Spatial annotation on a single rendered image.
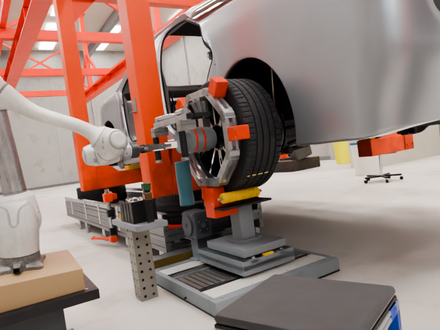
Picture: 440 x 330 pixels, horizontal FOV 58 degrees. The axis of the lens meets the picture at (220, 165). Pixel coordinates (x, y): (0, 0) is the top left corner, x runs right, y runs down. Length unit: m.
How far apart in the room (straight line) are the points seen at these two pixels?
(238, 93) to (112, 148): 0.79
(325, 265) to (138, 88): 1.57
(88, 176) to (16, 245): 2.73
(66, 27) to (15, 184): 2.94
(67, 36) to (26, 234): 3.16
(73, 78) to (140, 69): 1.97
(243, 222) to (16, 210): 1.21
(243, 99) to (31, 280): 1.28
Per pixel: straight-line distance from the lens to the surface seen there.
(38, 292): 1.71
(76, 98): 4.52
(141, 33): 2.75
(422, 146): 9.56
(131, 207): 2.13
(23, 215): 1.79
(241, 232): 2.34
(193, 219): 2.52
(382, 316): 1.15
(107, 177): 4.51
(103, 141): 1.65
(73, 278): 1.71
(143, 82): 2.66
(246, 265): 2.18
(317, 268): 2.31
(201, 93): 2.21
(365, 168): 7.10
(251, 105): 2.09
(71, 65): 4.59
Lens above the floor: 0.79
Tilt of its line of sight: 2 degrees down
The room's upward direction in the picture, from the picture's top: 8 degrees counter-clockwise
